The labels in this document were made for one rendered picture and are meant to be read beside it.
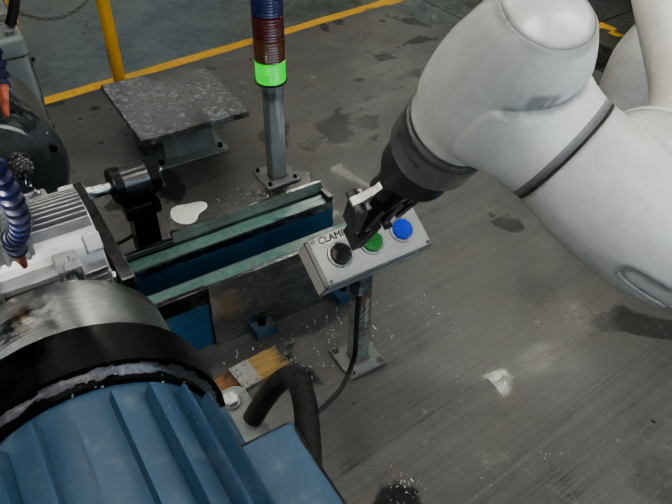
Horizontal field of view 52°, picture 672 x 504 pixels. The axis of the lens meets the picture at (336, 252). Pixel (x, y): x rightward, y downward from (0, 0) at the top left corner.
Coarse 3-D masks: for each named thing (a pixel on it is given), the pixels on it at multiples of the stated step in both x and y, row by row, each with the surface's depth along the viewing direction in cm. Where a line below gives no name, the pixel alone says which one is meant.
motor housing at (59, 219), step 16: (64, 192) 95; (32, 208) 92; (48, 208) 92; (64, 208) 93; (80, 208) 93; (32, 224) 90; (48, 224) 91; (64, 224) 91; (80, 224) 92; (32, 240) 90; (48, 240) 91; (64, 240) 91; (80, 240) 92; (32, 256) 90; (48, 256) 90; (80, 256) 92; (96, 256) 93; (0, 272) 88; (16, 272) 89; (32, 272) 89; (48, 272) 89; (96, 272) 92; (0, 288) 87; (16, 288) 87; (32, 288) 88
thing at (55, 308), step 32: (64, 288) 73; (96, 288) 75; (128, 288) 79; (0, 320) 70; (32, 320) 70; (64, 320) 70; (96, 320) 71; (128, 320) 73; (160, 320) 79; (0, 352) 68
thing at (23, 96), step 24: (24, 96) 112; (0, 120) 104; (24, 120) 106; (48, 120) 113; (0, 144) 105; (24, 144) 107; (48, 144) 110; (24, 168) 106; (48, 168) 112; (24, 192) 112; (48, 192) 114
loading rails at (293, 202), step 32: (288, 192) 124; (320, 192) 126; (192, 224) 117; (224, 224) 119; (256, 224) 120; (288, 224) 123; (320, 224) 127; (128, 256) 112; (160, 256) 114; (192, 256) 115; (224, 256) 119; (256, 256) 114; (288, 256) 112; (160, 288) 116; (192, 288) 108; (224, 288) 108; (256, 288) 112; (288, 288) 116; (192, 320) 109; (224, 320) 112; (256, 320) 116
